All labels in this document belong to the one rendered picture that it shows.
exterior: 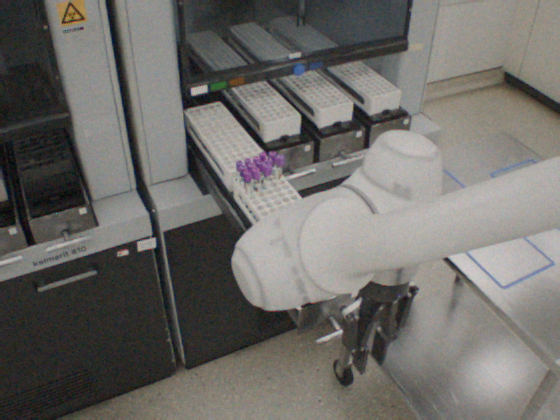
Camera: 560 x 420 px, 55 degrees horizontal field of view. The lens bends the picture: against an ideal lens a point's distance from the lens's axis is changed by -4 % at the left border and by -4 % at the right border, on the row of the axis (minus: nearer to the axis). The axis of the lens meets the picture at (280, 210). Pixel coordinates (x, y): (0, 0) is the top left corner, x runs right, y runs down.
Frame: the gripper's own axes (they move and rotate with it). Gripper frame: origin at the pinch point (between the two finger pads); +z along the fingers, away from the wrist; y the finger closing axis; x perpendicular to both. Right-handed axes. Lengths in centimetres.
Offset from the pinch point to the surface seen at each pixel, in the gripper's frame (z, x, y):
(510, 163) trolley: -3, -28, -59
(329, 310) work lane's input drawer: 2.1, -12.4, 0.4
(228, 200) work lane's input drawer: -1.3, -46.3, 5.9
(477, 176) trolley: -3, -28, -48
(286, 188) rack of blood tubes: -6.4, -38.6, -4.2
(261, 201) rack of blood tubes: -7.1, -36.2, 2.7
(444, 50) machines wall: 50, -178, -178
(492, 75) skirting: 74, -178, -223
